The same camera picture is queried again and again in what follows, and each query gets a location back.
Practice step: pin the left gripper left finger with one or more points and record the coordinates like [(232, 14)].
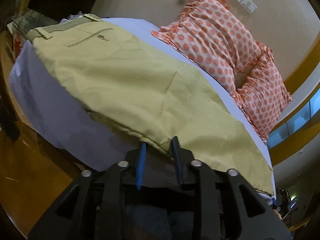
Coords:
[(92, 206)]

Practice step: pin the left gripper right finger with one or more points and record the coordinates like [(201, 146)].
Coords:
[(226, 205)]

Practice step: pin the khaki pants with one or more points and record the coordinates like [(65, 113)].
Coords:
[(140, 92)]

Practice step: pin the white bed sheet mattress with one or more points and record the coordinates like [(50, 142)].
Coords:
[(62, 120)]

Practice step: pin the right polka dot pillow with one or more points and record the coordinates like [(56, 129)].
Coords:
[(264, 95)]

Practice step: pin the polka dot pillow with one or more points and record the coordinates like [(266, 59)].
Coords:
[(264, 95), (208, 34)]

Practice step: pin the left polka dot pillow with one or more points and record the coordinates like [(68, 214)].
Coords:
[(208, 34)]

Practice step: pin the glass side table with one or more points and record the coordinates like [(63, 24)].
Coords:
[(21, 25)]

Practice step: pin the window with wooden frame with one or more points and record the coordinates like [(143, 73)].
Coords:
[(300, 123)]

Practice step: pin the white wall switch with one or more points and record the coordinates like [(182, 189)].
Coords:
[(249, 6)]

